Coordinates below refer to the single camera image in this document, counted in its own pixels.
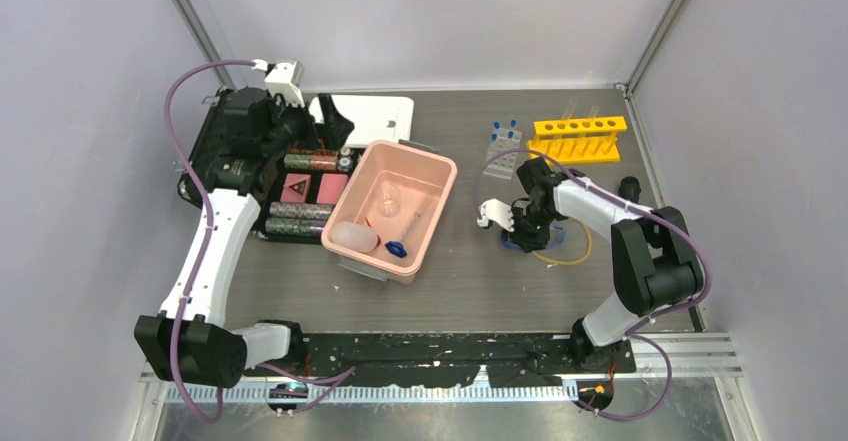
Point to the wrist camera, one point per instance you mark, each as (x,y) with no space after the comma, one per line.
(282,78)
(494,212)

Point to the small glass beaker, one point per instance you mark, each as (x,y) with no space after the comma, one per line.
(388,200)

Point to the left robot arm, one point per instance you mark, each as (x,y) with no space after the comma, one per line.
(187,340)

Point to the black flashlight orange end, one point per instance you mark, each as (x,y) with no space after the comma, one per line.
(630,189)

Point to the blue safety glasses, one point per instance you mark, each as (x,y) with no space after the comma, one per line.
(556,238)

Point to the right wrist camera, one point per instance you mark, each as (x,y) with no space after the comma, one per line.
(494,212)

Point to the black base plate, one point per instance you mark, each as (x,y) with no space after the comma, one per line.
(444,360)

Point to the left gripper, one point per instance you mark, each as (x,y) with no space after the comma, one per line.
(336,127)

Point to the pink plastic bin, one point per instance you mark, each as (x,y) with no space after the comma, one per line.
(386,218)

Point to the white bin lid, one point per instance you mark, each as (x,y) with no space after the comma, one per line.
(375,118)

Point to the white wash bottle red cap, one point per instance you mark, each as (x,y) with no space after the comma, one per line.
(356,237)

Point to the clear tube rack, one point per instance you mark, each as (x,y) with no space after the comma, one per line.
(500,159)

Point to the yellow test tube rack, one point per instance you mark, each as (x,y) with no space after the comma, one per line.
(579,141)

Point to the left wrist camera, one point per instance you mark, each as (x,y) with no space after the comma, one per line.
(282,78)

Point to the black poker chip case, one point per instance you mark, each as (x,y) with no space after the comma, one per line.
(278,186)

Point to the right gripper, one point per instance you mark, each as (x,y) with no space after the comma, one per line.
(529,243)

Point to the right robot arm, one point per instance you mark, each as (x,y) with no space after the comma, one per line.
(653,264)

